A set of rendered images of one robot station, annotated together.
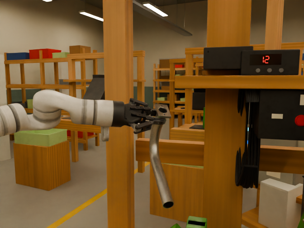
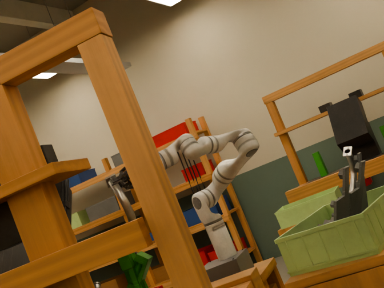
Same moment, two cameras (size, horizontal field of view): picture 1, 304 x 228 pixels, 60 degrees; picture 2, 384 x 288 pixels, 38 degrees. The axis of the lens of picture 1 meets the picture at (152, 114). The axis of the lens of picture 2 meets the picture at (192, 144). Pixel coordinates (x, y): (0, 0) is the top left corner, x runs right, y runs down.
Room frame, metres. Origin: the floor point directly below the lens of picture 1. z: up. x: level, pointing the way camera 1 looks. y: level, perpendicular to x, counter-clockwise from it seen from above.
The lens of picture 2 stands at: (2.81, 0.31, 1.29)
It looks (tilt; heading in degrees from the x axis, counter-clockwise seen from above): 4 degrees up; 181
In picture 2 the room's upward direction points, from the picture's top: 22 degrees counter-clockwise
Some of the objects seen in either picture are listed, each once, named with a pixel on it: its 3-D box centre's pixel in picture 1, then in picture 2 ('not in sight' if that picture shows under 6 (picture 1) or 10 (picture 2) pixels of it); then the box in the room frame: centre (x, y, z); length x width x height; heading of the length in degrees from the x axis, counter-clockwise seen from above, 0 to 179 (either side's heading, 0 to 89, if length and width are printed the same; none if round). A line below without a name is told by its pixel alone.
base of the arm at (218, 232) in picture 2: not in sight; (220, 239); (0.19, 0.24, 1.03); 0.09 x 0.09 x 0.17; 75
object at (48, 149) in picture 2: (227, 59); (32, 161); (0.87, -0.25, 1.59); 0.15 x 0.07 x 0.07; 75
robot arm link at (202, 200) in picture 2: not in sight; (207, 208); (0.19, 0.24, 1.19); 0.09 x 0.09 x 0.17; 40
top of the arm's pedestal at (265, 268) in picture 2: not in sight; (238, 280); (0.19, 0.24, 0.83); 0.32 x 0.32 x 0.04; 72
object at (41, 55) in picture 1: (49, 97); not in sight; (6.32, 2.47, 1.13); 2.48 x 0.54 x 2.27; 66
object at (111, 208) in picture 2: not in sight; (139, 226); (-5.38, -0.95, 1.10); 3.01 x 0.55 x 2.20; 66
